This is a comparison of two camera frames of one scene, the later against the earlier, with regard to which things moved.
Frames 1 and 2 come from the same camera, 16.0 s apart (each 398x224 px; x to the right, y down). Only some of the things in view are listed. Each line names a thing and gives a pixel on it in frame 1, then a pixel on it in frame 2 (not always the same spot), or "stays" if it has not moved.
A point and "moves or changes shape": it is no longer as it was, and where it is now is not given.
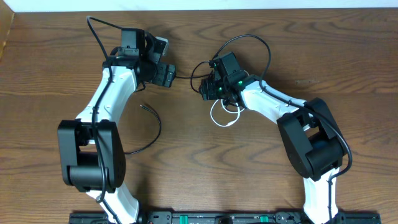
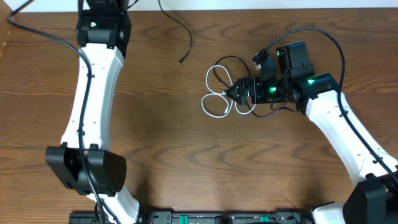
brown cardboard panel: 7,15 stays
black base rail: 229,218 stays
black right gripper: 208,92 -> 243,83
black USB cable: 158,116 -> 190,48
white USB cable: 229,111 moves or changes shape
